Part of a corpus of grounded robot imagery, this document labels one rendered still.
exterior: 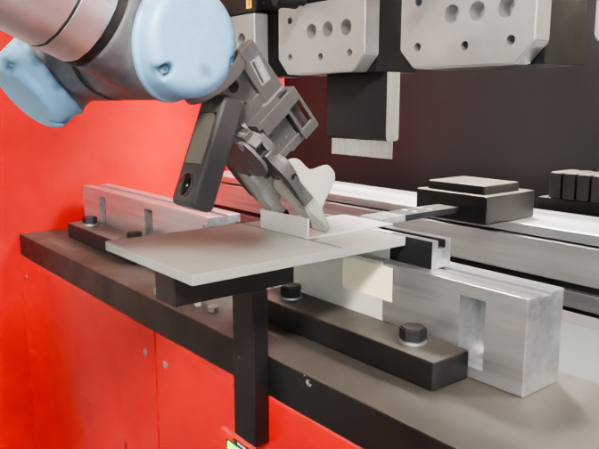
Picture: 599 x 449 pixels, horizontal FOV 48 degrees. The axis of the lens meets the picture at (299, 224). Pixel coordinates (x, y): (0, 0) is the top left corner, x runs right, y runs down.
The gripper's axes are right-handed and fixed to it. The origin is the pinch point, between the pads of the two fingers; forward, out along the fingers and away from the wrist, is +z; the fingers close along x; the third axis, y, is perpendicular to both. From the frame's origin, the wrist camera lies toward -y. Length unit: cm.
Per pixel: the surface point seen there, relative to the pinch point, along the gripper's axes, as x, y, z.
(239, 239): 0.4, -6.4, -4.5
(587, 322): 108, 145, 254
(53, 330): 67, -24, 18
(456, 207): -2.0, 19.0, 16.6
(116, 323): 37.2, -17.9, 11.3
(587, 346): 94, 125, 240
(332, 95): 3.2, 15.1, -5.8
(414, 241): -10.8, 4.7, 5.6
